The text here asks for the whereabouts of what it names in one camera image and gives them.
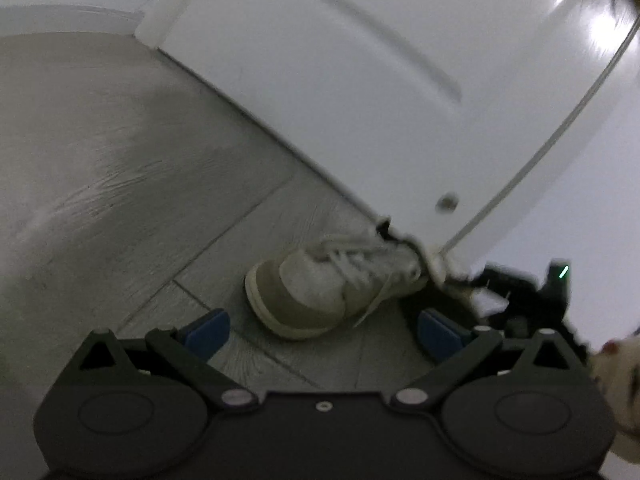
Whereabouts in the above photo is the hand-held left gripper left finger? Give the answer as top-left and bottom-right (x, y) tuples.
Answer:
(75, 308), (260, 411)

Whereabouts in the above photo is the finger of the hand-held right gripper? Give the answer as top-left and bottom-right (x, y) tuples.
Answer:
(472, 264), (542, 302)

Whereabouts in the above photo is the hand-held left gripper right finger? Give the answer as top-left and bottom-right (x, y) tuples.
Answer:
(391, 308), (578, 410)

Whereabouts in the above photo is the tan and white sneaker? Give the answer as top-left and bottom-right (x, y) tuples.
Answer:
(243, 219), (482, 342)

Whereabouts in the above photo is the white fluffy printed cloth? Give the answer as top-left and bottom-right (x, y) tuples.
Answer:
(589, 334), (640, 464)

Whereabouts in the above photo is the white door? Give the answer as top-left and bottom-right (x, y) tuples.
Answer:
(159, 0), (640, 261)

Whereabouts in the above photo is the short white baseboard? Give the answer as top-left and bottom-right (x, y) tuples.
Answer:
(0, 3), (142, 37)

